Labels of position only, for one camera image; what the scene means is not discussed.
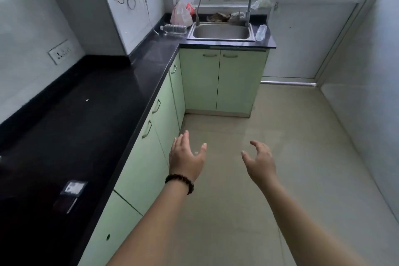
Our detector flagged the clear plastic bag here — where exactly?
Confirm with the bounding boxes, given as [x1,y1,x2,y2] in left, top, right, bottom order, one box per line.
[249,0,272,11]

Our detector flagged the white balcony door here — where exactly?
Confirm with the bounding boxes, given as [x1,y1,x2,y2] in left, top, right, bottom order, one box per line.
[263,0,390,84]

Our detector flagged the person's right forearm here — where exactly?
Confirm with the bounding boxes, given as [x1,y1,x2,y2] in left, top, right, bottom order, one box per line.
[259,175,368,266]

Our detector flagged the right cupboard door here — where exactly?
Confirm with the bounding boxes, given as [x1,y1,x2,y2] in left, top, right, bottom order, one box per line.
[78,49,187,266]

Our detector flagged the silver stove label sticker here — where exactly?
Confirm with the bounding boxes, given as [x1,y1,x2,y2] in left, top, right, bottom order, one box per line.
[61,180,89,197]

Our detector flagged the silver door threshold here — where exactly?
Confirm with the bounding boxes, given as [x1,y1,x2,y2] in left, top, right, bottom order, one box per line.
[260,79,317,87]

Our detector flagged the brown dish rag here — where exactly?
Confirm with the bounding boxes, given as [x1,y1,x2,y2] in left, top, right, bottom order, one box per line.
[206,12,231,23]

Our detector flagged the white red plastic bag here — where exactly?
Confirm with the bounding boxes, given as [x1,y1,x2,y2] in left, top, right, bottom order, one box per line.
[170,0,195,27]

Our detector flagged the steel kitchen sink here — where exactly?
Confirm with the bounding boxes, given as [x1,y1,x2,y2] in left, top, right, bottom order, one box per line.
[186,21,257,42]

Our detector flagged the person's left forearm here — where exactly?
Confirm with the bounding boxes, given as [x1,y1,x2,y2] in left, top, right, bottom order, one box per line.
[106,181,194,266]

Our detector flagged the white wall socket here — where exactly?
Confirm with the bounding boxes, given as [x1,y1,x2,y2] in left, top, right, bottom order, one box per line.
[47,39,74,66]

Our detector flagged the clear bottle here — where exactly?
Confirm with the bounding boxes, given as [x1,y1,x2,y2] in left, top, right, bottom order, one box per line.
[160,24,188,36]
[255,24,268,42]

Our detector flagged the person's left hand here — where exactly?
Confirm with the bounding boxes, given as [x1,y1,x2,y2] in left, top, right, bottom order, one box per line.
[168,130,208,184]

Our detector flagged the small steel faucet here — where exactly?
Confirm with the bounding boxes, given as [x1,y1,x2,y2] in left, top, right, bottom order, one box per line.
[195,0,211,26]

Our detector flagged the dark bead bracelet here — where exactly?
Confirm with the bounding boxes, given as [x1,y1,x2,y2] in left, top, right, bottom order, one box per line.
[164,174,195,195]

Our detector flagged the person's right hand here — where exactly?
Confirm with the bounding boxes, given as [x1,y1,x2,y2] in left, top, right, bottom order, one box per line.
[241,140,277,187]

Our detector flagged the tall steel faucet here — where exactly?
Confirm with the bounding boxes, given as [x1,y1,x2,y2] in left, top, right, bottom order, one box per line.
[232,0,254,28]

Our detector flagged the gray dish cloth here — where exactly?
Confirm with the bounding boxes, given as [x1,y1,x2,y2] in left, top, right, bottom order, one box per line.
[229,12,247,25]

